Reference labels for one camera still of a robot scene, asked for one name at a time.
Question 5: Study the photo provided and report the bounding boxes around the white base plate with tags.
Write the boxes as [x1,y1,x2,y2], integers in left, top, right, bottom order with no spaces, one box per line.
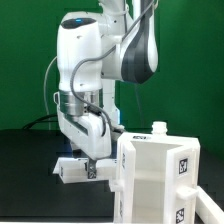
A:
[53,157,116,175]

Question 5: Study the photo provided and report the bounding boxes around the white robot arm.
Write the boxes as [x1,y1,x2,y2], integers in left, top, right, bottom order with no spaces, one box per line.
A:
[54,0,158,179]

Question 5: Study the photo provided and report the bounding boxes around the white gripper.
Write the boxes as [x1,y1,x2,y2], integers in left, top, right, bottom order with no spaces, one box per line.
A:
[57,109,112,179]

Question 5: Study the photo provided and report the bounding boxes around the grey camera cable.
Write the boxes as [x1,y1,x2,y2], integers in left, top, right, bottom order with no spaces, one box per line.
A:
[43,57,58,132]

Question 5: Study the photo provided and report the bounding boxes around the white cabinet box body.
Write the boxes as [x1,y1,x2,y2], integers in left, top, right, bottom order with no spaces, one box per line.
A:
[109,122,200,224]

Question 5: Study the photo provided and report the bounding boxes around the white cabinet block part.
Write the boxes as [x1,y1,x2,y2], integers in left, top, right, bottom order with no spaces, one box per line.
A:
[53,157,116,184]

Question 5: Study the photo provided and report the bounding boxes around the black cables at base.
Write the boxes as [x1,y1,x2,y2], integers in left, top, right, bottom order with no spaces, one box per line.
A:
[21,113,59,131]

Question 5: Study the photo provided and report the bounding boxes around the white bar at right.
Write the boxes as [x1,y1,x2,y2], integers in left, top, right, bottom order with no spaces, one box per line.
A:
[196,186,224,224]

